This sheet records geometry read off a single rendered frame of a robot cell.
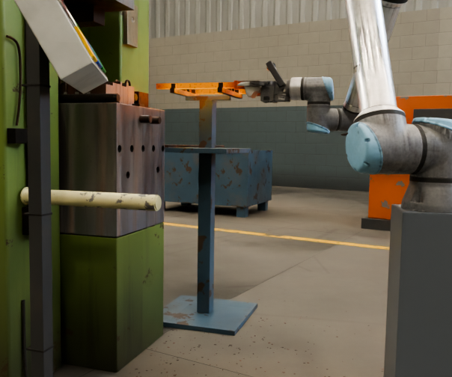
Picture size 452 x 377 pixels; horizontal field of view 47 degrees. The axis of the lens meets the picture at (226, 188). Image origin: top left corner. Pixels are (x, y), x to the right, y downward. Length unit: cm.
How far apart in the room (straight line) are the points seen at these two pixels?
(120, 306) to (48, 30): 99
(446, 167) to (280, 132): 832
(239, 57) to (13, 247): 898
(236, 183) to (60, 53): 447
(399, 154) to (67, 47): 92
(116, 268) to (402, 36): 806
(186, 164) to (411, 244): 441
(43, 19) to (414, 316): 126
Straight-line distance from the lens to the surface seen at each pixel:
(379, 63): 165
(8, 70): 165
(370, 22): 171
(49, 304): 144
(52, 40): 121
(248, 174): 550
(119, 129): 176
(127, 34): 223
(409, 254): 160
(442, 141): 161
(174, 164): 587
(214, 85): 219
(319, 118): 206
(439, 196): 161
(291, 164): 976
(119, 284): 182
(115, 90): 187
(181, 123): 1095
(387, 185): 510
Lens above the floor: 79
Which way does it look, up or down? 5 degrees down
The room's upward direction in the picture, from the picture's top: 1 degrees clockwise
